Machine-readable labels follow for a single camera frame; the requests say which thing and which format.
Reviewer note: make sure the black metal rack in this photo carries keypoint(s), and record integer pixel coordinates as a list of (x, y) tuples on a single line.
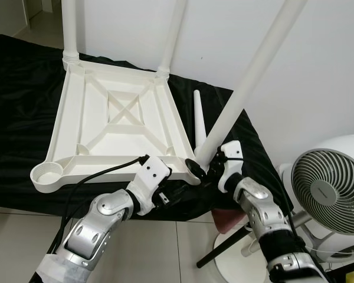
[(348, 268)]

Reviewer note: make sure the white door frame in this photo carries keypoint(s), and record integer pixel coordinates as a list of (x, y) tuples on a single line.
[(32, 5)]

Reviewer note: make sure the white plastic table leg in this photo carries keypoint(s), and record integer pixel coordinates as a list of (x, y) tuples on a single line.
[(69, 29), (171, 35), (253, 76), (198, 118)]

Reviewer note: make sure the black metal table leg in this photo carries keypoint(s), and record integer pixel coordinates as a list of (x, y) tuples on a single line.
[(224, 246)]

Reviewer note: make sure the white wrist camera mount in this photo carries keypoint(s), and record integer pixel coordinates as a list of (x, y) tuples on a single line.
[(231, 152), (152, 172)]

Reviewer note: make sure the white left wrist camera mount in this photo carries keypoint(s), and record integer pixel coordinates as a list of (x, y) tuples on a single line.
[(152, 172)]

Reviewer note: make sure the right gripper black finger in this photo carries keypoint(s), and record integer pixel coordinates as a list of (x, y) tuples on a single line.
[(194, 168)]

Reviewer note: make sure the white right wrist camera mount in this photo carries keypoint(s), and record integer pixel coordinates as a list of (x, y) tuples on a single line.
[(231, 152)]

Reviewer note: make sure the white pedestal fan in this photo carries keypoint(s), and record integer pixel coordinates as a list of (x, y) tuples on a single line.
[(327, 188)]

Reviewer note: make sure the black cloth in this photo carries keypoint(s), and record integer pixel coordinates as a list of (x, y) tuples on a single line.
[(23, 118)]

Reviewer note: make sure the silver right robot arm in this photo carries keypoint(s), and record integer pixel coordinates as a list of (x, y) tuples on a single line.
[(256, 200)]

